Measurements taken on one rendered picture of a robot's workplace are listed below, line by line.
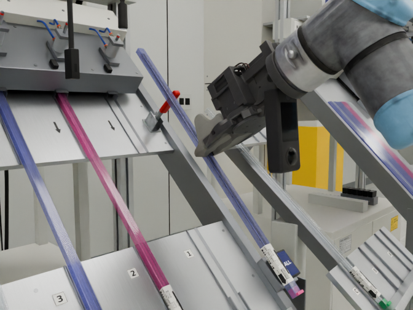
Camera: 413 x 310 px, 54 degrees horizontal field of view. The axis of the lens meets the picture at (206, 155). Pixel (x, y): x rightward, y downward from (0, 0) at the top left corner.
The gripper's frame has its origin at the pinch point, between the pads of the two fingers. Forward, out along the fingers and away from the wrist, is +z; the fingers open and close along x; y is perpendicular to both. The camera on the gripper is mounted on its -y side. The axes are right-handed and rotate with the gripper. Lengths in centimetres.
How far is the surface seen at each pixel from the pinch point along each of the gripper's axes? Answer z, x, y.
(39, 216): 83, -6, 21
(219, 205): 9.7, -8.4, -6.5
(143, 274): 9.0, 12.8, -13.8
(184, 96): 144, -161, 110
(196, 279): 8.1, 4.6, -17.3
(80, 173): 51, -6, 21
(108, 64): 12.6, 2.1, 27.0
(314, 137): 123, -273, 57
